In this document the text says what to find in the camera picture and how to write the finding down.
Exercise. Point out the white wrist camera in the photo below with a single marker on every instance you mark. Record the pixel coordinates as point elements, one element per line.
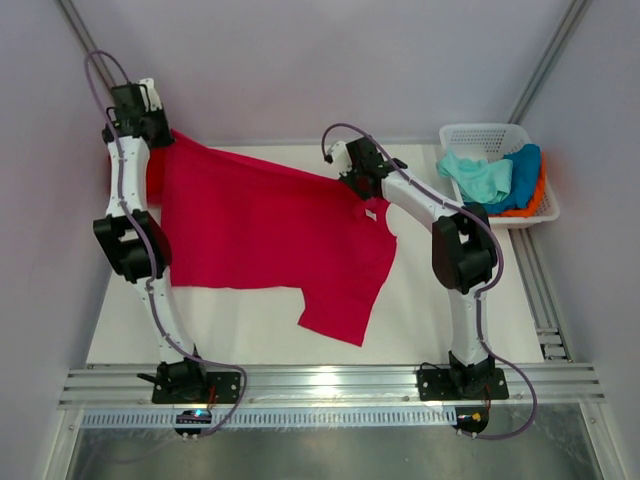
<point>150,95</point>
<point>338,158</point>

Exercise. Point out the magenta t shirt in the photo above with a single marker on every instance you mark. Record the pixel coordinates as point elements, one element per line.
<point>233,221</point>

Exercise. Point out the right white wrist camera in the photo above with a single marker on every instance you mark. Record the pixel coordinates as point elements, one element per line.
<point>338,158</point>

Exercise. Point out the left controller board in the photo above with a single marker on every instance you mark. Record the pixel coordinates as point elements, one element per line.
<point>192,422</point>

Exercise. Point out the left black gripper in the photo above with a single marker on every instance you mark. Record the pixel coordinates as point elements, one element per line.
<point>165,139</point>

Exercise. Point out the right controller board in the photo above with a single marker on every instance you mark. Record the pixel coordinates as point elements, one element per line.
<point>471,421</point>

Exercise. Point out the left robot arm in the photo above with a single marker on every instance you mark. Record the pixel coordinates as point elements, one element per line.
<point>134,243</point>

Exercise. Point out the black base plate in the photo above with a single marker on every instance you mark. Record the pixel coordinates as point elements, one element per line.
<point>456,382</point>
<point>218,388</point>

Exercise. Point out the aluminium mounting rail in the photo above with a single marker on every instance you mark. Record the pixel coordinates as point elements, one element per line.
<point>117,385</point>

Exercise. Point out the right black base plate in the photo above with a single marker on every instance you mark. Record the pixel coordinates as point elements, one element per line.
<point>456,382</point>

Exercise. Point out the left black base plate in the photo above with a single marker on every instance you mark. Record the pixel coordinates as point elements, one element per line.
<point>218,388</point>

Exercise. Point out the controller board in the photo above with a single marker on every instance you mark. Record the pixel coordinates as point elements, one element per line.
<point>471,421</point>
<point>192,422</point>

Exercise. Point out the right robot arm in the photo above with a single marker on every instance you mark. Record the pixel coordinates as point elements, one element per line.
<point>464,254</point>

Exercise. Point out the mint green t shirt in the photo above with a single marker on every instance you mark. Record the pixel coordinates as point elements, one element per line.
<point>479,181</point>

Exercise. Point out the orange t shirt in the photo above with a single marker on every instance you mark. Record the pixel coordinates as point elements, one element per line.
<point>528,183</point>

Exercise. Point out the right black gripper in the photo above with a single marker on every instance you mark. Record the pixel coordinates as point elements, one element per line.
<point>348,178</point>

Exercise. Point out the right corner frame post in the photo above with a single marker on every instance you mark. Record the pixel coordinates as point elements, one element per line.
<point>559,40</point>

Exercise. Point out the left corner frame post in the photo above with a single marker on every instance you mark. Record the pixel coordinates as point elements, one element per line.
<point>100,73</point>

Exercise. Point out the corner frame post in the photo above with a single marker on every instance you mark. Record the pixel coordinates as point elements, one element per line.
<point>100,73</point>
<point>559,40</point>

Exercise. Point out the slotted grey cable duct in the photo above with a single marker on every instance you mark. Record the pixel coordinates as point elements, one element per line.
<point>272,417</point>

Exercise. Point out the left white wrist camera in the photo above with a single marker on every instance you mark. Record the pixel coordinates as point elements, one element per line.
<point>150,95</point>

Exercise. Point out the blue t shirt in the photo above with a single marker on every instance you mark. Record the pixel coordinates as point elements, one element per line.
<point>512,186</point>

